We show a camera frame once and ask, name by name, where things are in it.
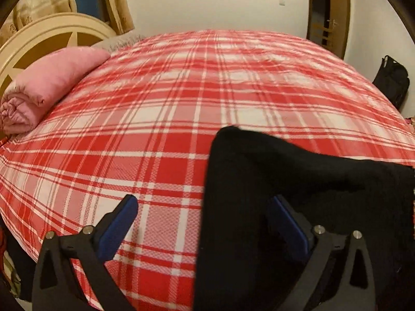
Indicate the black pants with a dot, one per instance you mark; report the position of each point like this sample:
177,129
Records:
243,262

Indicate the folded pink blanket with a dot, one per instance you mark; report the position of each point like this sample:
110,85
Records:
39,87

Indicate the striped grey pillow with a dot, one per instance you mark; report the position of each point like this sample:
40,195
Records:
121,41

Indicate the pile of colourful clothes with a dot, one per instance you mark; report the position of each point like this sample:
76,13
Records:
17,269

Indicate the brown wooden door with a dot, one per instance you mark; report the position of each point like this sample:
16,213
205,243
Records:
328,24

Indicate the red plaid bed sheet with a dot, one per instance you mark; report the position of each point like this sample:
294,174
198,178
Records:
142,124

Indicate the black bag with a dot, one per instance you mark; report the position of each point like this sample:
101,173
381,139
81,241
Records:
392,80

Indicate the cream wooden headboard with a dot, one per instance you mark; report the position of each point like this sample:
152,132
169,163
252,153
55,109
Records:
46,35

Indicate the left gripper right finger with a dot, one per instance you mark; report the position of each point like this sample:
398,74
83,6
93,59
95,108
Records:
338,274

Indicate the beige floral left curtain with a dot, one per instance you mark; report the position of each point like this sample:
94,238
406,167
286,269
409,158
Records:
27,11

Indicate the beige floral right curtain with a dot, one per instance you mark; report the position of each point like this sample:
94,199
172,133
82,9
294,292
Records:
119,15

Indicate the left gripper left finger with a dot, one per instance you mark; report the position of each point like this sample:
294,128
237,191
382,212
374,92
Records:
55,285

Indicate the beige floral curtain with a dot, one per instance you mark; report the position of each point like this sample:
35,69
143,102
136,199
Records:
119,15
27,11

